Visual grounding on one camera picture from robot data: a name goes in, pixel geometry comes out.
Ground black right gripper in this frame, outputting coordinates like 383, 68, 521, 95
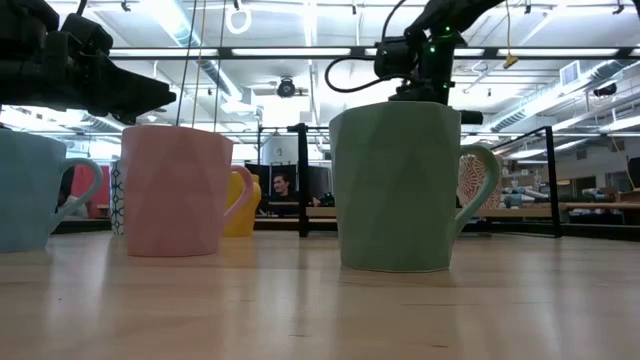
389, 24, 485, 126

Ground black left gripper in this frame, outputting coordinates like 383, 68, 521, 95
0, 29, 177, 126

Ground orange floral patterned mug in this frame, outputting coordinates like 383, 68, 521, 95
456, 153, 504, 211

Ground pink faceted mug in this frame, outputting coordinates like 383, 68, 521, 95
120, 124, 255, 258

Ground blue white patterned mug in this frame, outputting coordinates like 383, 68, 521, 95
109, 159, 126, 237

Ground green faceted mug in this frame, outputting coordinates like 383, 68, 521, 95
328, 100, 502, 274

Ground light blue faceted mug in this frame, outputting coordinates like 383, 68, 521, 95
0, 128, 104, 254

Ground plain yellow mug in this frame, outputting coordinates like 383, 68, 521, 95
222, 171, 263, 238

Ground red partition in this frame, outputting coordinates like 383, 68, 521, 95
69, 163, 113, 220

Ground white ceiling vent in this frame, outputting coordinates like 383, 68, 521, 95
559, 60, 582, 87

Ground person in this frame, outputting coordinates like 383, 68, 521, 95
55, 166, 90, 220
259, 171, 301, 217

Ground black room divider panel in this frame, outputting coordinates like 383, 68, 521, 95
243, 162, 300, 201

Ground wooden top workbench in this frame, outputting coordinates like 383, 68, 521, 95
472, 201, 640, 226

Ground white round column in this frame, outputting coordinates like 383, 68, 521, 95
261, 134, 301, 166

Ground black hanging cable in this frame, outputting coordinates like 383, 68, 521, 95
174, 0, 199, 127

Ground black overhead frame beam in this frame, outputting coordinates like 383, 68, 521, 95
107, 45, 640, 61

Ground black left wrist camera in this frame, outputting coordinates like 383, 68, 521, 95
58, 13, 114, 55

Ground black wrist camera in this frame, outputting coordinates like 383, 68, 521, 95
373, 36, 417, 80
58, 13, 114, 55

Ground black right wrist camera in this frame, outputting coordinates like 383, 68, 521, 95
373, 36, 417, 80

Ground white hanging ring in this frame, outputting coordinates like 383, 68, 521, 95
224, 3, 253, 36

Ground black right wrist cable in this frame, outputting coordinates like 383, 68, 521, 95
323, 54, 401, 95

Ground round black ceiling camera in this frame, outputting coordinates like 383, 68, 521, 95
275, 76, 298, 99

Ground black table edge rail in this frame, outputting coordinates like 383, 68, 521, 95
52, 218, 640, 242

